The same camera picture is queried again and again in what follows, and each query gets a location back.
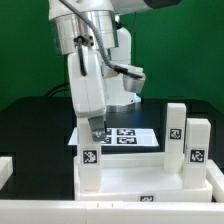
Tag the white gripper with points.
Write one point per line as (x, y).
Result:
(88, 93)

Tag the white desk tabletop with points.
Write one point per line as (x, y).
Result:
(139, 178)

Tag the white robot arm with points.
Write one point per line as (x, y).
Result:
(98, 51)

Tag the white fiducial marker sheet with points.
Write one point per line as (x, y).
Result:
(119, 137)

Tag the white left border block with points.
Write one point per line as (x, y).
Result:
(6, 169)

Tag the white border block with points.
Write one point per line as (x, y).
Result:
(6, 169)
(216, 179)

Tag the white right border block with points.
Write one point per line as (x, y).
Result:
(216, 179)

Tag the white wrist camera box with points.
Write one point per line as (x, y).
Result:
(126, 77)

